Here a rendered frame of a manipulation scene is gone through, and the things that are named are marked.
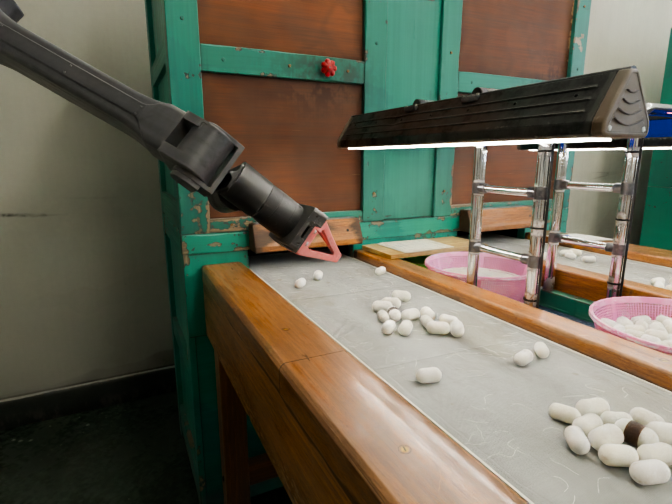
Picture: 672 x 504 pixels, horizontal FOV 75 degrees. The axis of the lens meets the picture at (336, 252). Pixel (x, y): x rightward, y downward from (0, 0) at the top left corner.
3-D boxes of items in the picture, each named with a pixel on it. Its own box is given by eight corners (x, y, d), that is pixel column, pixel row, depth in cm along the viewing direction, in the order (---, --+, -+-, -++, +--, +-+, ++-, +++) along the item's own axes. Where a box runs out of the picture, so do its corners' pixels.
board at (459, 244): (390, 259, 112) (390, 255, 112) (362, 249, 125) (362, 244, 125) (488, 248, 126) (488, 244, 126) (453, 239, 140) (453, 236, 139)
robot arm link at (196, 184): (171, 171, 54) (210, 119, 57) (156, 181, 64) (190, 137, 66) (248, 227, 60) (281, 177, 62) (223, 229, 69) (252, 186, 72)
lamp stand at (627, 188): (615, 331, 89) (648, 99, 80) (533, 303, 106) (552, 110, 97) (669, 317, 97) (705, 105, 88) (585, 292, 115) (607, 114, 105)
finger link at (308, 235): (337, 236, 74) (295, 203, 69) (357, 243, 67) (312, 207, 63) (314, 270, 73) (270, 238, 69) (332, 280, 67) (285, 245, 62)
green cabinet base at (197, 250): (203, 536, 121) (181, 235, 104) (179, 428, 170) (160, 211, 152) (546, 413, 179) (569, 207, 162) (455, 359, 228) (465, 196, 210)
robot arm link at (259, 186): (221, 188, 56) (244, 153, 58) (206, 193, 62) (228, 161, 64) (263, 219, 59) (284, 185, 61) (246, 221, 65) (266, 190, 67)
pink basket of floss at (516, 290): (540, 326, 92) (544, 282, 90) (413, 310, 101) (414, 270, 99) (534, 291, 116) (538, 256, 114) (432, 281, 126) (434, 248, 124)
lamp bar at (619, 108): (603, 136, 45) (612, 61, 43) (336, 148, 100) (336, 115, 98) (650, 138, 48) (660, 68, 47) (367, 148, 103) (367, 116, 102)
